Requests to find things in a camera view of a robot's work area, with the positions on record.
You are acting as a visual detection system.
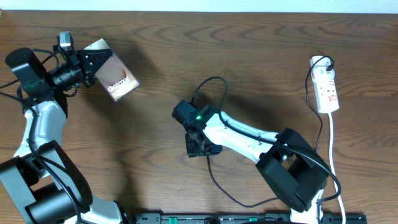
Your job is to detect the white power strip cord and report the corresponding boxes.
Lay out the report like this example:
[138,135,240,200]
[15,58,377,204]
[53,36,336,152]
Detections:
[327,112,347,224]

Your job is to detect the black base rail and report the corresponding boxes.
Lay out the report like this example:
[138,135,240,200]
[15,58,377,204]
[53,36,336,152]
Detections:
[134,213,368,224]

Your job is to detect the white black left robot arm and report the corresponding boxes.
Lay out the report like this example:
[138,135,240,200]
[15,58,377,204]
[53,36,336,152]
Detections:
[1,44,131,223]

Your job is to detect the white usb charger plug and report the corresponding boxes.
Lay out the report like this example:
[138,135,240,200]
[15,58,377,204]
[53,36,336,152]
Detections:
[310,55,335,81]

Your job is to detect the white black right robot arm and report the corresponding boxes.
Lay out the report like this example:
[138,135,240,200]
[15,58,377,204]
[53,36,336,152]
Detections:
[172,100,328,223]

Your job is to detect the white power strip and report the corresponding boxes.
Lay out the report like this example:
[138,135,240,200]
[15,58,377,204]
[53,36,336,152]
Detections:
[311,65,340,114]

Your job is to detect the black usb charging cable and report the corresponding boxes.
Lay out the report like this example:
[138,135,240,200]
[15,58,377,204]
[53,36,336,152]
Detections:
[205,55,335,208]

